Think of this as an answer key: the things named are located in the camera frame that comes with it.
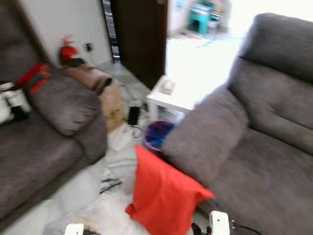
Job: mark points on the dark grey two-seat sofa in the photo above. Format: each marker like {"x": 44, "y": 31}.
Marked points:
{"x": 254, "y": 137}

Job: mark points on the purple waste bin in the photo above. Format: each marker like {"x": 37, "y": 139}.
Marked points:
{"x": 156, "y": 134}

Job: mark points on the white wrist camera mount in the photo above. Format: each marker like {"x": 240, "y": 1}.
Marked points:
{"x": 74, "y": 229}
{"x": 219, "y": 223}

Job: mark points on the black power adapter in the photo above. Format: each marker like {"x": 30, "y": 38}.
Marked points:
{"x": 133, "y": 115}

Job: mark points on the white floor cloth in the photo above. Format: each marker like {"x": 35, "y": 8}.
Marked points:
{"x": 122, "y": 161}

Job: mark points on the small beige tissue box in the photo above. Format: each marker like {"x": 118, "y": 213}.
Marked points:
{"x": 168, "y": 86}

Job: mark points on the black wall outlet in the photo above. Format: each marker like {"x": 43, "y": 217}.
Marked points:
{"x": 88, "y": 47}

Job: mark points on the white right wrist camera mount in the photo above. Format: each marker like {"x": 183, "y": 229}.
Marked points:
{"x": 219, "y": 223}

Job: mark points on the teal plastic stool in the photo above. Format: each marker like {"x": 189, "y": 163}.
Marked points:
{"x": 199, "y": 20}

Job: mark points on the beige cushion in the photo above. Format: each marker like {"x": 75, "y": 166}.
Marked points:
{"x": 113, "y": 106}

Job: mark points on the red fire extinguisher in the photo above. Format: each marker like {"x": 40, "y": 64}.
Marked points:
{"x": 67, "y": 53}

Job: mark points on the dark brown door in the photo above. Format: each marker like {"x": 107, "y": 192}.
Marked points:
{"x": 142, "y": 39}

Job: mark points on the grey sofa with clutter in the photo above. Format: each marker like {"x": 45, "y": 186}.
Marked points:
{"x": 34, "y": 156}

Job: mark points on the red pillow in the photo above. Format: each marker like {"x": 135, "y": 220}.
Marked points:
{"x": 164, "y": 196}

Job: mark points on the white bag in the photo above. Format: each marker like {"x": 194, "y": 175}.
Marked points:
{"x": 12, "y": 100}

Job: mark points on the white side table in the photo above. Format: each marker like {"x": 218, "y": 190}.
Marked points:
{"x": 168, "y": 102}

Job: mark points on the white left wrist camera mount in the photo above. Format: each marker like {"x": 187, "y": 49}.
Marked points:
{"x": 74, "y": 229}

